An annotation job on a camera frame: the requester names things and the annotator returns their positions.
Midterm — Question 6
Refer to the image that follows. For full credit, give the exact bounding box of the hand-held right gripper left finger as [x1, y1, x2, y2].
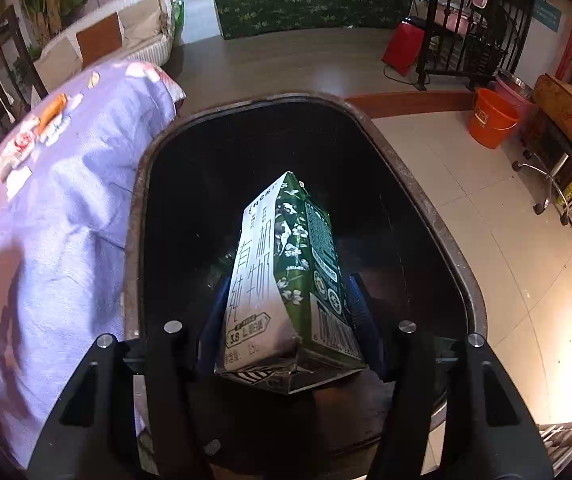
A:
[28, 274, 233, 480]

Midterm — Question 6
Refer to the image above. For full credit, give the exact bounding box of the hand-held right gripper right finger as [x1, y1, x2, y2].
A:
[347, 274, 554, 480]

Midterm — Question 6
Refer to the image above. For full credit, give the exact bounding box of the green white milk carton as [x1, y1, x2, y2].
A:
[214, 171, 369, 395]

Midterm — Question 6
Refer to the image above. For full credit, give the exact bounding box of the black trash bin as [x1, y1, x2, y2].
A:
[123, 92, 489, 480]

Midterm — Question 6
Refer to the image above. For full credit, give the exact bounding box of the purple floral bedsheet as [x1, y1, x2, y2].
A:
[0, 59, 187, 471]

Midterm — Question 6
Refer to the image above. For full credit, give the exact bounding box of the chrome wheeled stool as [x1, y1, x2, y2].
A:
[512, 110, 572, 226]

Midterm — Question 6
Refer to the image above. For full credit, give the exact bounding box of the orange bucket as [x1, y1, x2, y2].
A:
[468, 87, 522, 150]

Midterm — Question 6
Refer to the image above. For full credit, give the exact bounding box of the orange tan wrapper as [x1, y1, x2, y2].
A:
[36, 94, 69, 136]

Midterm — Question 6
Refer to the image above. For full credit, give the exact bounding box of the pink basin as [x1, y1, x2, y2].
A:
[491, 72, 537, 122]

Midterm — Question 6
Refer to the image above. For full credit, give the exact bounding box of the red bag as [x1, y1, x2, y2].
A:
[382, 19, 427, 78]

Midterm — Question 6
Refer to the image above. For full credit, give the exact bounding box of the metal basin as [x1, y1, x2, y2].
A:
[496, 69, 535, 98]

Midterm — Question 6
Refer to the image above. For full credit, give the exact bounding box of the white wicker swing sofa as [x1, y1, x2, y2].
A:
[33, 0, 174, 82]

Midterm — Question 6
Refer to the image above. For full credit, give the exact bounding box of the brown patterned cushion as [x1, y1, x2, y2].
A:
[531, 74, 572, 162]

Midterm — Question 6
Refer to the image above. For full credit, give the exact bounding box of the black metal rack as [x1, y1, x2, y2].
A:
[415, 0, 537, 92]

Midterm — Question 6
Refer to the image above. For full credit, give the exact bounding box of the beige cushion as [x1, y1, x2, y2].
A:
[118, 0, 167, 43]
[33, 42, 84, 93]

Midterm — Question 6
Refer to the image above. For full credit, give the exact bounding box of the green plastic bag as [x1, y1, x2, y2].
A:
[171, 0, 185, 46]

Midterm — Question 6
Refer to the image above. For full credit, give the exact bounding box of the green floral covered counter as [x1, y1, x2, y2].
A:
[209, 0, 418, 41]

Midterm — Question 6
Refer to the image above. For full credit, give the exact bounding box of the banana plant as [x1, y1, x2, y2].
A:
[16, 0, 96, 49]

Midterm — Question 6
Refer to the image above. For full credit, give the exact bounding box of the blue wall sign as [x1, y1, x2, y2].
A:
[533, 0, 565, 31]

